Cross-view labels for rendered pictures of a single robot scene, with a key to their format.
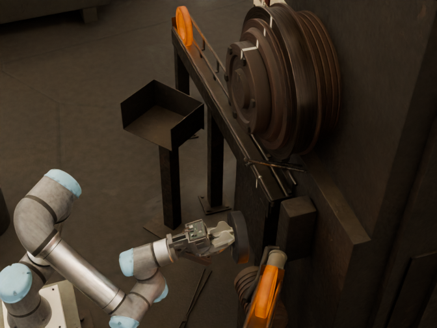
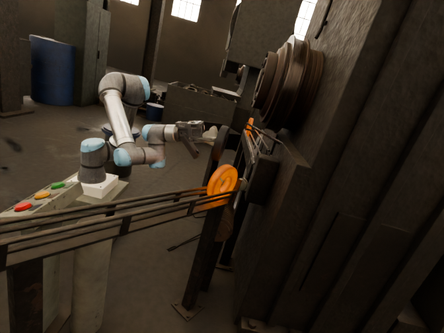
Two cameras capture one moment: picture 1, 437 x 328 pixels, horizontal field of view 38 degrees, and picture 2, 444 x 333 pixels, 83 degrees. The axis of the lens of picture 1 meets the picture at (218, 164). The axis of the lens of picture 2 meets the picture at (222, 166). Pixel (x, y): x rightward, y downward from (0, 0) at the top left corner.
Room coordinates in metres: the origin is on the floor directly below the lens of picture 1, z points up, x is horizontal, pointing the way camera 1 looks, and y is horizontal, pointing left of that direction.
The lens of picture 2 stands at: (0.20, -0.40, 1.11)
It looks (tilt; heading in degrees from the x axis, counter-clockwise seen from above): 20 degrees down; 17
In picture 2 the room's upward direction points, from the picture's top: 16 degrees clockwise
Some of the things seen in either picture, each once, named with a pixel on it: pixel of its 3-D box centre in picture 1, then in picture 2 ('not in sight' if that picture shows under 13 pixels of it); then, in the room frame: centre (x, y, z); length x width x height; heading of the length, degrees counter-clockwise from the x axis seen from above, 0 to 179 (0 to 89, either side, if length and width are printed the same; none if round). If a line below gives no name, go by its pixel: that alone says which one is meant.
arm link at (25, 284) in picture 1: (19, 287); (94, 150); (1.21, 0.65, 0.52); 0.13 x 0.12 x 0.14; 154
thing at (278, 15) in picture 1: (276, 82); (281, 86); (1.57, -0.17, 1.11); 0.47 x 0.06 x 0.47; 19
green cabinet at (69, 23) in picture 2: not in sight; (83, 55); (3.43, 3.35, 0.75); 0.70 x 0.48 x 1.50; 19
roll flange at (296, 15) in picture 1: (300, 77); (296, 90); (1.59, -0.25, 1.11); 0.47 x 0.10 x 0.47; 19
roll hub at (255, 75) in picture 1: (246, 88); (263, 81); (1.53, -0.08, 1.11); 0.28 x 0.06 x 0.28; 19
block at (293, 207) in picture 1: (296, 229); (261, 180); (1.35, -0.26, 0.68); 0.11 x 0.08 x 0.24; 109
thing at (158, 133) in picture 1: (166, 168); (209, 170); (1.95, 0.23, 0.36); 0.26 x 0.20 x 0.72; 54
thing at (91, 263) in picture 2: not in sight; (90, 277); (0.77, 0.17, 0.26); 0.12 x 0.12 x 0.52
